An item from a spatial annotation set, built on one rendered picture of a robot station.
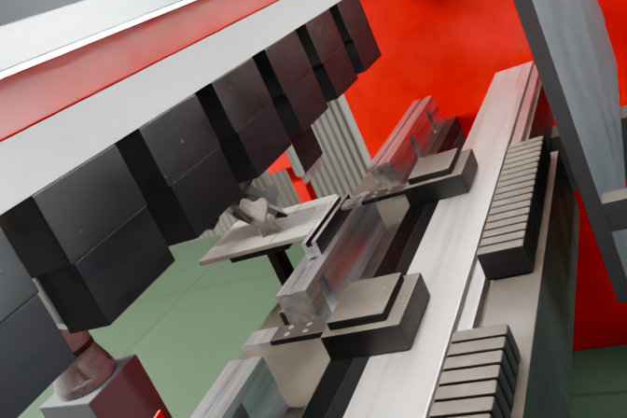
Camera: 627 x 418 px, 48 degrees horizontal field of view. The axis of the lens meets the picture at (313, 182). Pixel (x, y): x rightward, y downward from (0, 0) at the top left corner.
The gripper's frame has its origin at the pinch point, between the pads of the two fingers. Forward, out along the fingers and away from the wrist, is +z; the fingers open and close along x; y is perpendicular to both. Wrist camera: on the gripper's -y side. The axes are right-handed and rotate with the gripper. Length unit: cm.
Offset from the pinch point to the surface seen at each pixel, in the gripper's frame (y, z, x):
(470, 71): 28, 26, 81
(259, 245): -2.1, -0.5, -7.4
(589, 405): -35, 103, 54
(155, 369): -187, -25, 143
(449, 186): 28.0, 23.8, -9.6
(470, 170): 30.5, 26.5, -4.1
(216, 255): -10.4, -7.4, -4.9
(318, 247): 7.2, 9.3, -13.6
